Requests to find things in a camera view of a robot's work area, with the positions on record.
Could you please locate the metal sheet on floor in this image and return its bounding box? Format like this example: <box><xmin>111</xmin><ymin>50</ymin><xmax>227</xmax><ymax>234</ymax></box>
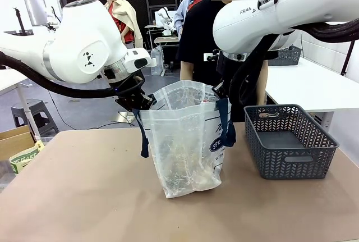
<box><xmin>117</xmin><ymin>110</ymin><xmax>136</xmax><ymax>127</ymax></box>

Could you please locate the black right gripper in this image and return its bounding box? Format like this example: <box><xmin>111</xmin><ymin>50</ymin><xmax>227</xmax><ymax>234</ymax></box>
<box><xmin>211</xmin><ymin>80</ymin><xmax>233</xmax><ymax>100</ymax></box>

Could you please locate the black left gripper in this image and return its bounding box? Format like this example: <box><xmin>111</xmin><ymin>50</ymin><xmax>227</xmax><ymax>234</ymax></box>
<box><xmin>114</xmin><ymin>76</ymin><xmax>157</xmax><ymax>113</ymax></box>

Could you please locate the small white side table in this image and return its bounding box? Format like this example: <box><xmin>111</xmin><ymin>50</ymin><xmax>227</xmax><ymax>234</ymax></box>
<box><xmin>0</xmin><ymin>69</ymin><xmax>34</xmax><ymax>143</ymax></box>

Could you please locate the black slanted stand pole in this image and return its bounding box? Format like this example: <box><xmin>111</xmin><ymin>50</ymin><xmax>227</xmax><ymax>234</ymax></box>
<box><xmin>340</xmin><ymin>39</ymin><xmax>356</xmax><ymax>76</ymax></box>

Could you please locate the translucent white shopping bag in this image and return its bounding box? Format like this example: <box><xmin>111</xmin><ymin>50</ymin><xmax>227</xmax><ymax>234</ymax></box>
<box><xmin>132</xmin><ymin>79</ymin><xmax>237</xmax><ymax>199</ymax></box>

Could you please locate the person's right forearm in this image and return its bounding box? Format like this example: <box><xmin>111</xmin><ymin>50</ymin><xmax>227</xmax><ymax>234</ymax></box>
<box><xmin>179</xmin><ymin>60</ymin><xmax>196</xmax><ymax>86</ymax></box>

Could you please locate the mannequin with cream coat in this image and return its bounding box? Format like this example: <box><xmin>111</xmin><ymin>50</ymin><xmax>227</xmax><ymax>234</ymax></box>
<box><xmin>99</xmin><ymin>0</ymin><xmax>144</xmax><ymax>49</ymax></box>

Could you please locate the person's left forearm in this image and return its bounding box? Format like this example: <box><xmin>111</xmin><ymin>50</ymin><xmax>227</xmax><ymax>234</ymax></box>
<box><xmin>256</xmin><ymin>58</ymin><xmax>269</xmax><ymax>106</ymax></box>

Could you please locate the small white background robot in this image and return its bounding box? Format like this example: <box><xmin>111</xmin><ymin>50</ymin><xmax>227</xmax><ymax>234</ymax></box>
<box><xmin>156</xmin><ymin>6</ymin><xmax>177</xmax><ymax>36</ymax></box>

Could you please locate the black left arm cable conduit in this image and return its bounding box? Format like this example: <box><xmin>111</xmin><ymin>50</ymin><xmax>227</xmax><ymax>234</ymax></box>
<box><xmin>0</xmin><ymin>51</ymin><xmax>146</xmax><ymax>99</ymax></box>

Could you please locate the person in black shirt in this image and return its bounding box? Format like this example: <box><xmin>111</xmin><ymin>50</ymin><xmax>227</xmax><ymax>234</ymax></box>
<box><xmin>176</xmin><ymin>0</ymin><xmax>270</xmax><ymax>124</ymax></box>

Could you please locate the grey plastic lattice basket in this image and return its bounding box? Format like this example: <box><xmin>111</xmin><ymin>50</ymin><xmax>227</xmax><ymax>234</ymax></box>
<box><xmin>243</xmin><ymin>103</ymin><xmax>340</xmax><ymax>180</ymax></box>
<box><xmin>268</xmin><ymin>45</ymin><xmax>303</xmax><ymax>67</ymax></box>

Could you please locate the brown cardboard box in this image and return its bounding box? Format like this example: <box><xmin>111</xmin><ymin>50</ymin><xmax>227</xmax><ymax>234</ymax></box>
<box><xmin>0</xmin><ymin>124</ymin><xmax>38</xmax><ymax>162</ymax></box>

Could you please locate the grey plastic step stool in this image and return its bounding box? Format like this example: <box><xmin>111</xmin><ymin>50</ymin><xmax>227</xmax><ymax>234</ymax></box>
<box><xmin>11</xmin><ymin>99</ymin><xmax>60</xmax><ymax>136</ymax></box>

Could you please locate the clear plastic container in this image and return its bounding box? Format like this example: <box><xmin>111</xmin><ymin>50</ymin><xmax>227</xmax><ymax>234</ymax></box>
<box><xmin>150</xmin><ymin>45</ymin><xmax>165</xmax><ymax>76</ymax></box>

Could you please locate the grey light panel on stand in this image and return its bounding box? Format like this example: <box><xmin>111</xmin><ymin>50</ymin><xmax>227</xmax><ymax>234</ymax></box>
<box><xmin>23</xmin><ymin>0</ymin><xmax>49</xmax><ymax>27</ymax></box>

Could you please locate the person in blue shirt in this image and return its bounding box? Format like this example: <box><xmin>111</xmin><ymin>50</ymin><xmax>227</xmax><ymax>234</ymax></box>
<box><xmin>173</xmin><ymin>0</ymin><xmax>211</xmax><ymax>39</ymax></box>

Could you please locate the green and white paper bag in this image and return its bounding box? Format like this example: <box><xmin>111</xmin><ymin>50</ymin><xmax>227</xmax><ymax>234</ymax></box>
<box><xmin>8</xmin><ymin>140</ymin><xmax>45</xmax><ymax>175</ymax></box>

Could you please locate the large white side table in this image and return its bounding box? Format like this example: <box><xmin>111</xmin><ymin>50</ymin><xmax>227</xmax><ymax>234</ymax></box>
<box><xmin>264</xmin><ymin>56</ymin><xmax>359</xmax><ymax>136</ymax></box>

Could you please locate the black tripod stand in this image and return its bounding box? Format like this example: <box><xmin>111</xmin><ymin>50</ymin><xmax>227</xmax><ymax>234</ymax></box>
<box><xmin>3</xmin><ymin>7</ymin><xmax>35</xmax><ymax>36</ymax></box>

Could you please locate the black floor cable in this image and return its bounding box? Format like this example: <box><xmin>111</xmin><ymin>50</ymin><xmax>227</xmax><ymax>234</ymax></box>
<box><xmin>47</xmin><ymin>90</ymin><xmax>135</xmax><ymax>131</ymax></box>

